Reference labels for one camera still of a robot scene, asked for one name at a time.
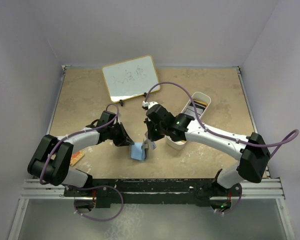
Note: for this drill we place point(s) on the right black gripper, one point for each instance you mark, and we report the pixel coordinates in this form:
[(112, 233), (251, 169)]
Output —
[(152, 136)]

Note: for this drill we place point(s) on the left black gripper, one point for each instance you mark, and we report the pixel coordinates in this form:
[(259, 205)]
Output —
[(124, 139)]

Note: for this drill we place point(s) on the grey card holder wallet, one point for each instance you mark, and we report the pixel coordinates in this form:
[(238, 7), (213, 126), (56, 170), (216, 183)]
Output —
[(139, 150)]

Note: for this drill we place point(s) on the white oblong plastic tray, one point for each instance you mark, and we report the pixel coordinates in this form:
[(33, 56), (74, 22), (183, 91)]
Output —
[(199, 96)]

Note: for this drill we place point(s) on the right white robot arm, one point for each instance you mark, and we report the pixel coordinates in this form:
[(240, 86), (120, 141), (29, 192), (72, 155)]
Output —
[(249, 152)]

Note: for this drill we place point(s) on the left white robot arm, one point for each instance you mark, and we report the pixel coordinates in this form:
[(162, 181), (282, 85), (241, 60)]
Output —
[(51, 160)]

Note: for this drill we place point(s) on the orange card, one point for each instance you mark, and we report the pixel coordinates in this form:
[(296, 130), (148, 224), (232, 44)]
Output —
[(76, 157)]

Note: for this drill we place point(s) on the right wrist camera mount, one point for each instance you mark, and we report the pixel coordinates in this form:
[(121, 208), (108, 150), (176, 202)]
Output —
[(146, 105)]

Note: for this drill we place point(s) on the small whiteboard wooden frame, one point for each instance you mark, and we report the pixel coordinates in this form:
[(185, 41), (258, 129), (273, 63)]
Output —
[(130, 78)]

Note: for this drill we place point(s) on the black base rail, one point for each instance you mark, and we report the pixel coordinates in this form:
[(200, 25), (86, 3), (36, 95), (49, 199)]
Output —
[(201, 192)]

